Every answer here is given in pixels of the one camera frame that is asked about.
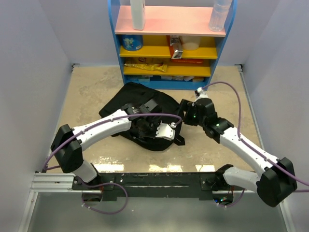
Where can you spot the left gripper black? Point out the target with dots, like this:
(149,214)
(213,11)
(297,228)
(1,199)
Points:
(153,134)

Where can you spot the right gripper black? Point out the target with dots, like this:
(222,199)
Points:
(187,107)

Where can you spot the black backpack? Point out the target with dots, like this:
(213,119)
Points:
(136,98)

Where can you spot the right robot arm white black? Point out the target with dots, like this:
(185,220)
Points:
(271,177)

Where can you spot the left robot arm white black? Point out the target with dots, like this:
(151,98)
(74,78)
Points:
(70,143)

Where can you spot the yellow chips bag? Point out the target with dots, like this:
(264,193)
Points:
(149,64)

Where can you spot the silver orange snack bag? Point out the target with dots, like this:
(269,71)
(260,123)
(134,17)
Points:
(175,47)

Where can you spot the orange flat box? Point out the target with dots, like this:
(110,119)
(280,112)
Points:
(187,61)

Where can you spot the blue shelf unit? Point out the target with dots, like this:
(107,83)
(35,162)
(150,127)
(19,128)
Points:
(160,23)

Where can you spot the white plastic tub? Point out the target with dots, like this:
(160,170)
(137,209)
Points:
(190,43)

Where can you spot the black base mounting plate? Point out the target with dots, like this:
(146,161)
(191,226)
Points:
(201,185)

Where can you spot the blue round tin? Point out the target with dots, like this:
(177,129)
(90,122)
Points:
(132,42)

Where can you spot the clear plastic bottle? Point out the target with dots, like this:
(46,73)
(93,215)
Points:
(219,14)

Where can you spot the white carton on shelf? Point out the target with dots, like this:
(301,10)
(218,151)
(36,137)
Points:
(138,14)

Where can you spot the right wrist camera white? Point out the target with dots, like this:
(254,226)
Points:
(200,93)

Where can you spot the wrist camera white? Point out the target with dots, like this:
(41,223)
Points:
(166,131)
(200,93)

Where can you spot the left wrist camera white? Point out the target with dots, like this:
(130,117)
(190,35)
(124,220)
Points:
(166,131)

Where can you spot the aluminium rail frame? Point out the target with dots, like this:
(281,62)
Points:
(227,200)

